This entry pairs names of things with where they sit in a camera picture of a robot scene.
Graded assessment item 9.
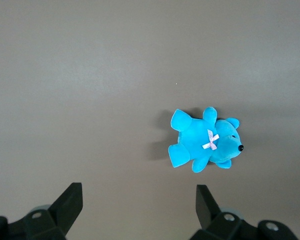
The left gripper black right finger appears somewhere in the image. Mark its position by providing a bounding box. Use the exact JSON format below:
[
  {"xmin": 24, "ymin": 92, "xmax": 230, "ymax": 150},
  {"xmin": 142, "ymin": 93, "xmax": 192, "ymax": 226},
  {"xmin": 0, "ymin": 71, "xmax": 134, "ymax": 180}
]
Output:
[{"xmin": 187, "ymin": 184, "xmax": 299, "ymax": 240}]

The blue teddy bear plush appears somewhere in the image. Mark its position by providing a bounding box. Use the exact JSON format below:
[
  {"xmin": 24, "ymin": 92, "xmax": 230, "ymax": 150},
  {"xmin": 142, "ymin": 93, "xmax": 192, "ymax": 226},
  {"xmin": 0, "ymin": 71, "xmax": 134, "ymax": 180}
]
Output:
[{"xmin": 167, "ymin": 106, "xmax": 245, "ymax": 174}]

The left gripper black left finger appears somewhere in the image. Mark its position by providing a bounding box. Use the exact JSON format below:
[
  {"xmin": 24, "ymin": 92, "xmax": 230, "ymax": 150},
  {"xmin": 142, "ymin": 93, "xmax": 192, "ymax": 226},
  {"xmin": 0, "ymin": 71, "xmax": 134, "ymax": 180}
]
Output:
[{"xmin": 0, "ymin": 182, "xmax": 84, "ymax": 240}]

